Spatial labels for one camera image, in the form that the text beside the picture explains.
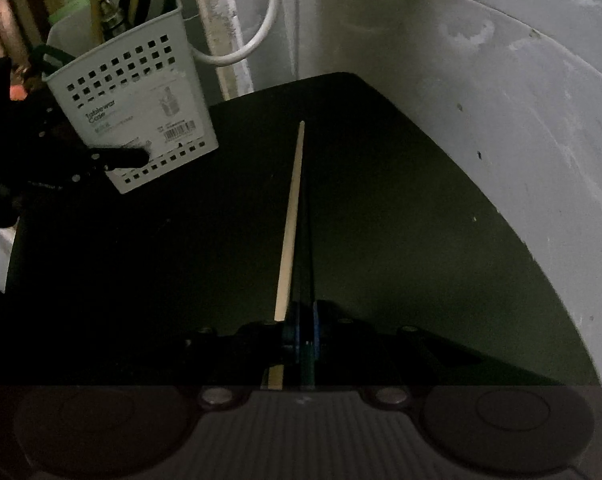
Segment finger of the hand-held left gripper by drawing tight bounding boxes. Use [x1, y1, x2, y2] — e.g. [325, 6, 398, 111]
[88, 146, 149, 171]

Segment wooden door frame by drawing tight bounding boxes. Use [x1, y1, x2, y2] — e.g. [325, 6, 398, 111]
[8, 0, 49, 56]

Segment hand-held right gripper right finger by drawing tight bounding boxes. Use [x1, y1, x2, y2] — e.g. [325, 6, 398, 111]
[303, 300, 486, 405]

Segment white flexible hose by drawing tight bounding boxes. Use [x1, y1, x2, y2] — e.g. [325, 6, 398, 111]
[168, 0, 280, 66]

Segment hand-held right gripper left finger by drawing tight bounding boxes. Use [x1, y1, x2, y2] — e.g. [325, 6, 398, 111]
[124, 305, 302, 405]

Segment dirty white vertical pipe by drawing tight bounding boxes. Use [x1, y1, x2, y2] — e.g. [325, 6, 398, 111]
[187, 0, 256, 103]

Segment grey perforated utensil basket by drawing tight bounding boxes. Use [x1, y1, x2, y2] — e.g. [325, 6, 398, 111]
[42, 0, 219, 196]

